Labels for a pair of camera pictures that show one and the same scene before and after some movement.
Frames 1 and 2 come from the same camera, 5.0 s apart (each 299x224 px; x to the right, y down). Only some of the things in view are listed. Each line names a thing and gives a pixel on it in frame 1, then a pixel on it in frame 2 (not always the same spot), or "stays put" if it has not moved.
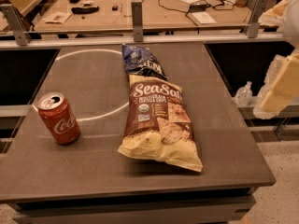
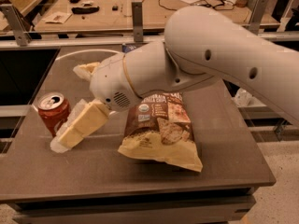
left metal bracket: [16, 23] stays put
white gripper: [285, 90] → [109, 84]
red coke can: [60, 118] stays put
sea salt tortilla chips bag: [158, 124] stays put
